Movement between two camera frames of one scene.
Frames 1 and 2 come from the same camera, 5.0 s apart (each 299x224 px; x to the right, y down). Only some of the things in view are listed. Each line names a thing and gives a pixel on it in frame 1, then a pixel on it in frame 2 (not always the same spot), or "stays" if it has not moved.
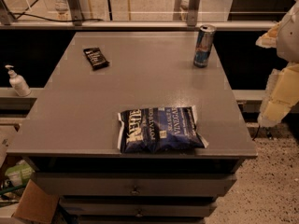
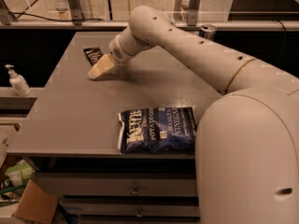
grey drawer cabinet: x=70 y=133 stays
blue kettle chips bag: x=150 y=130 stays
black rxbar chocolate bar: x=95 y=58 stays
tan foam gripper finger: x=269 y=39 to x=121 y=48
